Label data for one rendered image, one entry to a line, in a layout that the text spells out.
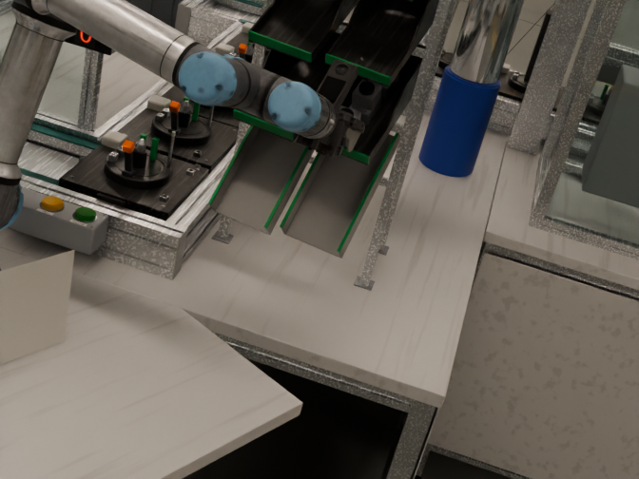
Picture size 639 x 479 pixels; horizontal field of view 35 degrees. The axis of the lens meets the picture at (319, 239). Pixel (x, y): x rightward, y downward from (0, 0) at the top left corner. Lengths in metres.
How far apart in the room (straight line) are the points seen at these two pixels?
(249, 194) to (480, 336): 0.91
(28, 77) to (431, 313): 0.94
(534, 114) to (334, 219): 1.18
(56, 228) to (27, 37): 0.40
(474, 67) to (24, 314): 1.41
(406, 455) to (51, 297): 0.76
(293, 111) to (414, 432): 0.73
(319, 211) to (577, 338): 0.93
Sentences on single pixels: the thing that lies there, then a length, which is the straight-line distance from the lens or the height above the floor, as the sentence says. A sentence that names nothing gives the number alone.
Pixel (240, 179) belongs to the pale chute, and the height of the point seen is 1.05.
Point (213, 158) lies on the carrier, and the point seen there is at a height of 0.97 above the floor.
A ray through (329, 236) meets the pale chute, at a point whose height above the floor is 1.01.
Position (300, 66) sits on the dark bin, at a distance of 2.07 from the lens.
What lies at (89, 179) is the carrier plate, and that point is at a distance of 2.12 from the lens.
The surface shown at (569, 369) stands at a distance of 2.72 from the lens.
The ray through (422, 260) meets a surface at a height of 0.86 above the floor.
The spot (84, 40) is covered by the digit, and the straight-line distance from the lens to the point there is 2.23.
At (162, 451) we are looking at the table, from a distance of 1.64.
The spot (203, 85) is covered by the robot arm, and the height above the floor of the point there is 1.41.
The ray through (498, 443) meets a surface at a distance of 2.88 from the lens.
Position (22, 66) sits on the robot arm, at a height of 1.28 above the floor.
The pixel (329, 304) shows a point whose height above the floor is 0.86.
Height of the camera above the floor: 1.96
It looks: 29 degrees down
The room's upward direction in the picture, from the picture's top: 14 degrees clockwise
